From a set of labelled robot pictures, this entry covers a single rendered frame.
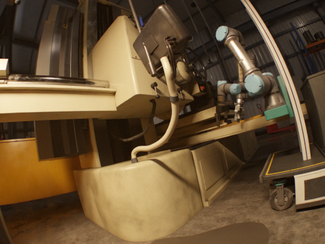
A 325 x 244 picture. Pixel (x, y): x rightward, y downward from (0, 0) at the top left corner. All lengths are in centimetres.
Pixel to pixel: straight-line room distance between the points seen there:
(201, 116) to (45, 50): 184
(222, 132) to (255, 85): 107
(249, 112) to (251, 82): 780
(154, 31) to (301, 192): 123
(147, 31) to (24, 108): 85
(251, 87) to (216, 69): 865
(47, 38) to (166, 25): 145
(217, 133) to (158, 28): 147
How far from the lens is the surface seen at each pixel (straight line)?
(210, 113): 178
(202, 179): 159
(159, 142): 93
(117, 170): 113
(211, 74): 971
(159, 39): 79
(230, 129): 189
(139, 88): 114
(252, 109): 872
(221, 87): 119
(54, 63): 176
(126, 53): 130
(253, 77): 96
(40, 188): 321
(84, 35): 212
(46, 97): 116
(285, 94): 121
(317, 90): 113
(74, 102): 118
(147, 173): 111
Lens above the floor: 68
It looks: 8 degrees up
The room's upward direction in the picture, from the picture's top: 13 degrees counter-clockwise
